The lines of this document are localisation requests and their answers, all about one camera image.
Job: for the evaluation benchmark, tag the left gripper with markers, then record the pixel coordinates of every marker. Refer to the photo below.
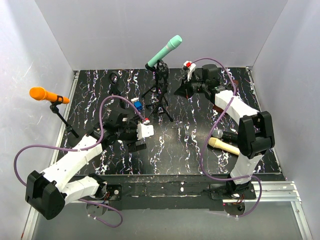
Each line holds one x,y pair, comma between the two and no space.
132,146

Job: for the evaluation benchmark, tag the teal microphone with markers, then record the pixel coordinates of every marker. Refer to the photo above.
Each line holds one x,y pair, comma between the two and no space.
172,44

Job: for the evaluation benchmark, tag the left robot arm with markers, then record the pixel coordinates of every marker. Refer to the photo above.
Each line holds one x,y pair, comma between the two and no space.
50,190

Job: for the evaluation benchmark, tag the aluminium frame rail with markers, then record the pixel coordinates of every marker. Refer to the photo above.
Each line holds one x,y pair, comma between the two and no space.
178,207

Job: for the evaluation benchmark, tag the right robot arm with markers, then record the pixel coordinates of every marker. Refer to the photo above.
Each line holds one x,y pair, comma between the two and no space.
255,135

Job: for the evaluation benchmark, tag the wooden metronome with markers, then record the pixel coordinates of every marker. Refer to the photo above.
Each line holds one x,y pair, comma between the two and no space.
218,109

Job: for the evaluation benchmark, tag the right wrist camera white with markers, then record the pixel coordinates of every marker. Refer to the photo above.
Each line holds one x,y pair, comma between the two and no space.
189,67

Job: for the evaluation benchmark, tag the black marble pattern mat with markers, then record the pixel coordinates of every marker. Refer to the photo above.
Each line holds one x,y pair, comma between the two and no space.
175,146

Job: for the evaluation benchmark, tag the black silver-grille microphone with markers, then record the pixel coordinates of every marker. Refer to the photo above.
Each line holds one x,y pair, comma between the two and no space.
225,135

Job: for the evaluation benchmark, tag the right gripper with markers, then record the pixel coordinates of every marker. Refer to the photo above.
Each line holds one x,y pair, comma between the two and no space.
184,90

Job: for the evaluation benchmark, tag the orange microphone stand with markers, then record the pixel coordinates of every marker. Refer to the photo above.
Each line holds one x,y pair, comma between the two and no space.
54,109

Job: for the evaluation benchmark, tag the blue white small block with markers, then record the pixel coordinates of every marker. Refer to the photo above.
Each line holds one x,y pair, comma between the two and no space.
136,102

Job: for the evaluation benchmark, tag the orange microphone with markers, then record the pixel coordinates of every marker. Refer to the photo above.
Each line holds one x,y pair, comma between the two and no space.
40,94

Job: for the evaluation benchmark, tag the teal microphone tripod stand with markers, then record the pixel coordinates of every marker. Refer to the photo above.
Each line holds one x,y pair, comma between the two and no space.
161,73

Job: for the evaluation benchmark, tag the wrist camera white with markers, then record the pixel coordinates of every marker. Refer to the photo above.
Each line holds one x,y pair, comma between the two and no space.
144,131
189,67

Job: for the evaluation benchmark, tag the shock mount tripod stand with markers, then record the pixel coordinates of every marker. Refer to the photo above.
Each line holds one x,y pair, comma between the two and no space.
159,108

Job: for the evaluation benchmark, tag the round base microphone stand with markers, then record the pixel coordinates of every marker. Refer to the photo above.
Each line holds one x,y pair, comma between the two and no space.
114,79

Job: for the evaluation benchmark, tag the cream microphone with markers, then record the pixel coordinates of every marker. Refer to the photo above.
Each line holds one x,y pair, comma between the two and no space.
218,144

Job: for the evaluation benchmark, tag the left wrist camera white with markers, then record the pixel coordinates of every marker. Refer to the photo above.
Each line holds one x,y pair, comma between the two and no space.
144,131

